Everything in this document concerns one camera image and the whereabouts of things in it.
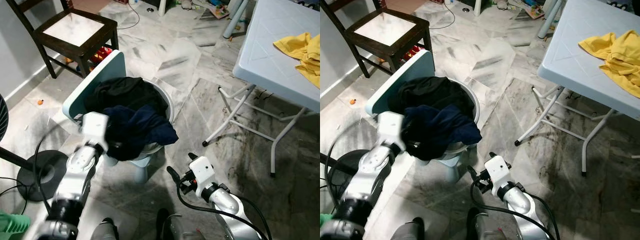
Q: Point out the dark wooden chair white seat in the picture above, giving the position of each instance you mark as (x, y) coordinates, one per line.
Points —
(72, 27)
(385, 27)

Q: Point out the robot right leg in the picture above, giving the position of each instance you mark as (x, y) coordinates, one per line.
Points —
(177, 227)
(482, 227)

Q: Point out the green plastic basket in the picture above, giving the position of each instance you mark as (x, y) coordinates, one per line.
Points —
(12, 225)
(325, 219)

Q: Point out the yellow shirt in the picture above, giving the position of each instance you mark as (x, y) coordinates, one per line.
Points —
(617, 57)
(305, 50)

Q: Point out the black stand fan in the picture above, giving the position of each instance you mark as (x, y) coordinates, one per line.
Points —
(345, 170)
(42, 175)

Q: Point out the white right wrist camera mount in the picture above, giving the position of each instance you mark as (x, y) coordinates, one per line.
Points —
(202, 172)
(497, 172)

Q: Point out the colourful toy pile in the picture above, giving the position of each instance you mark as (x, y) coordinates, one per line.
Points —
(217, 10)
(532, 9)

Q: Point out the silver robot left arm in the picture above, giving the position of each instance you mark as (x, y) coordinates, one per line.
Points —
(75, 175)
(367, 175)

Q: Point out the black garment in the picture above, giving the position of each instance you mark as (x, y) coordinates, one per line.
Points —
(125, 92)
(430, 92)

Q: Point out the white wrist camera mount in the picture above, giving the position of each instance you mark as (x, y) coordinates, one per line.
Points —
(95, 130)
(202, 172)
(497, 172)
(391, 130)

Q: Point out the small light blue washing machine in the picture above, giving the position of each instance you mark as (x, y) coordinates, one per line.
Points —
(92, 82)
(400, 80)

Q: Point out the light blue folding table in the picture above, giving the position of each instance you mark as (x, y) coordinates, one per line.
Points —
(270, 50)
(585, 50)

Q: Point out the white metal pole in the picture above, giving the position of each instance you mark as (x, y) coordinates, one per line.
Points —
(550, 20)
(235, 20)

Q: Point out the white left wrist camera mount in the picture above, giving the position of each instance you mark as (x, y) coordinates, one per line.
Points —
(95, 130)
(391, 130)

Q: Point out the small red plastic item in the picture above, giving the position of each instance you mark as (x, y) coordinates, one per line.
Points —
(412, 51)
(102, 54)

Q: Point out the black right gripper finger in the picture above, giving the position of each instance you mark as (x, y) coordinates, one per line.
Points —
(193, 156)
(173, 176)
(493, 155)
(472, 175)

